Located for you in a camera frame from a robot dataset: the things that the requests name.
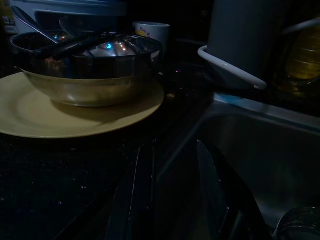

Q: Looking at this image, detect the white printed mug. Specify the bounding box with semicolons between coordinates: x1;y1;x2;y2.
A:
132;21;171;66

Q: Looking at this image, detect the stainless steel sink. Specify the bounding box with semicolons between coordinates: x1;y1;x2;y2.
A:
159;93;320;240

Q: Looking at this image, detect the steel spoon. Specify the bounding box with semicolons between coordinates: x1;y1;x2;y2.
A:
10;5;60;45

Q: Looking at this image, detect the yellow oil bottle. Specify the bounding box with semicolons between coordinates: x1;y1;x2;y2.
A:
273;14;320;97

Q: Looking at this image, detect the wide steel bowl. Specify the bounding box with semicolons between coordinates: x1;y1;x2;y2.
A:
9;31;161;108

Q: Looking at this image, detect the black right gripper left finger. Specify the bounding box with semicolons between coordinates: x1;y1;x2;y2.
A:
106;139;157;240

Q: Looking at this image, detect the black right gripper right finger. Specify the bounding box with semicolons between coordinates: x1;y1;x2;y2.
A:
197;139;273;240

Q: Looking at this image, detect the black chopstick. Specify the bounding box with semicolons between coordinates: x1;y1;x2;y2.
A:
53;34;126;61
34;31;121;60

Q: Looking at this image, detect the yellow tea box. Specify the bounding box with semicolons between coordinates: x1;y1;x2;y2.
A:
0;1;17;35

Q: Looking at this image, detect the clear glass jar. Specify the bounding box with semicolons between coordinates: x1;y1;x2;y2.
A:
273;206;320;240

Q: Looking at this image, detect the yellow plate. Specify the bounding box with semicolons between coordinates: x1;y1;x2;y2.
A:
0;72;165;140

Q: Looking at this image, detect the grey water filter canister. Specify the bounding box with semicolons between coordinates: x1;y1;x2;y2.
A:
197;0;291;90

